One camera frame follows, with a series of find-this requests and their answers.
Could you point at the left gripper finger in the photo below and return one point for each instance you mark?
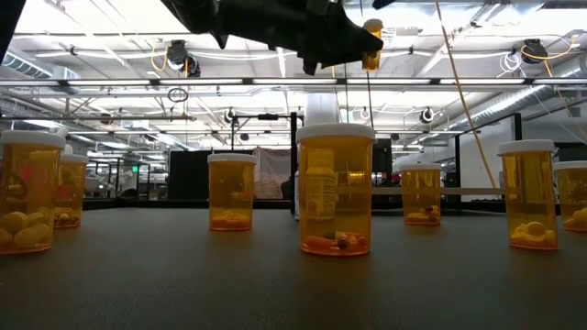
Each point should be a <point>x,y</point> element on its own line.
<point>348,36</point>

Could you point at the small orange pill bottle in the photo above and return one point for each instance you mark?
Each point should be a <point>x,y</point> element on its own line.
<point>27,192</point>
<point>527,192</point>
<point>371,62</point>
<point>573,197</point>

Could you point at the white medicine bottle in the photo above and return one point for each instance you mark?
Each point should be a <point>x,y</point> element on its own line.
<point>321,107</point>

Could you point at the large orange pill bottle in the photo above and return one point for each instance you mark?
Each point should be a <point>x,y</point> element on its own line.
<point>75,192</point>
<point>348,151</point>
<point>231,192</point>
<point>421,197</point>

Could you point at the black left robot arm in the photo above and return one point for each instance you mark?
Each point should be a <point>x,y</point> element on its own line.
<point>188,14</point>

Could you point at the long ceiling light strip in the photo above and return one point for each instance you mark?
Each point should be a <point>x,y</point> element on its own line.
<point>137,82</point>

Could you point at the beige hanging cloth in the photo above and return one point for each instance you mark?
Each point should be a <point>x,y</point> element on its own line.
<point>273,169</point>

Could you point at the black partition panel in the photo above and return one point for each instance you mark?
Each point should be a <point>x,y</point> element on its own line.
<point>188,174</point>

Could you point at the black table mat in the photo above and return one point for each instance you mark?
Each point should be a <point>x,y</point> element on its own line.
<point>293,284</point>

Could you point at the silver ventilation duct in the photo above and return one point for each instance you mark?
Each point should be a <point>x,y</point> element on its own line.
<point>527,98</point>

